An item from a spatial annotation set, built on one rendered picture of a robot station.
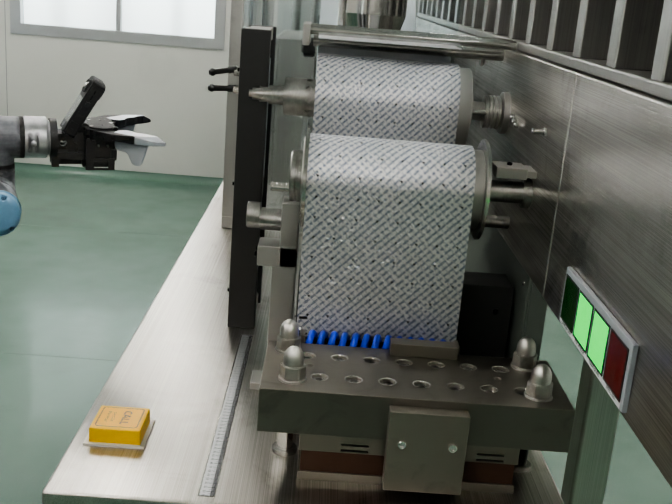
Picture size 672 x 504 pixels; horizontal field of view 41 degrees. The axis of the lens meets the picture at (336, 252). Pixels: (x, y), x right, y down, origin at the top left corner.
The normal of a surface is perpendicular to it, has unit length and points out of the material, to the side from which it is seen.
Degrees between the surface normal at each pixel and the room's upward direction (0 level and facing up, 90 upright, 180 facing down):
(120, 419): 0
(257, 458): 0
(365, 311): 90
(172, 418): 0
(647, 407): 90
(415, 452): 90
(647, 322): 90
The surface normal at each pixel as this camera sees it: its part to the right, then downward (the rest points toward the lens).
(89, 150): 0.36, 0.41
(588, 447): 0.00, 0.28
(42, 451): 0.07, -0.96
